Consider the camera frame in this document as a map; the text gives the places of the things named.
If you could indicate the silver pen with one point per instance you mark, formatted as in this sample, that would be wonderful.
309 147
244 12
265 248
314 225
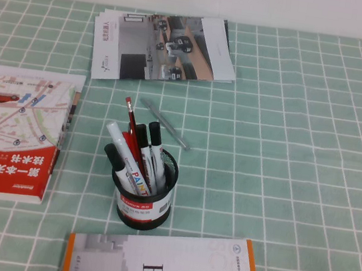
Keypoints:
165 125

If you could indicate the black mesh pen holder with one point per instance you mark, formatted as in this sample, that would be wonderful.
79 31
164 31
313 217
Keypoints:
142 218

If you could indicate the black-capped marker black print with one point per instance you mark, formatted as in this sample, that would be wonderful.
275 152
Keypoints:
154 135

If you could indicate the black-capped marker red print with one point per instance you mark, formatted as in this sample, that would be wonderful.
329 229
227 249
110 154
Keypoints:
142 136

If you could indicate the red pencil with eraser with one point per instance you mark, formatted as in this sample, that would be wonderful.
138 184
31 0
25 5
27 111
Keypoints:
132 116

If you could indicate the white paint marker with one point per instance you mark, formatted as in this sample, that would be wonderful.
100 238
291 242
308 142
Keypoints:
118 140

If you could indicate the short black-capped white marker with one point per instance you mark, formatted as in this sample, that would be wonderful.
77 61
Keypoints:
113 159

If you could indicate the office photo brochure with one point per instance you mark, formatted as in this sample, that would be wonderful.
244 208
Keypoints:
153 47

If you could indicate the white book orange edge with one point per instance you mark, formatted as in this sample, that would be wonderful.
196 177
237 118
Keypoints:
175 269

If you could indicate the white brochure sheet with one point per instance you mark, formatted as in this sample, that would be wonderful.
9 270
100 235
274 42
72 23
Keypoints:
101 13

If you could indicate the red map cover book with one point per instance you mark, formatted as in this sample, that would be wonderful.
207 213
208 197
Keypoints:
12 138

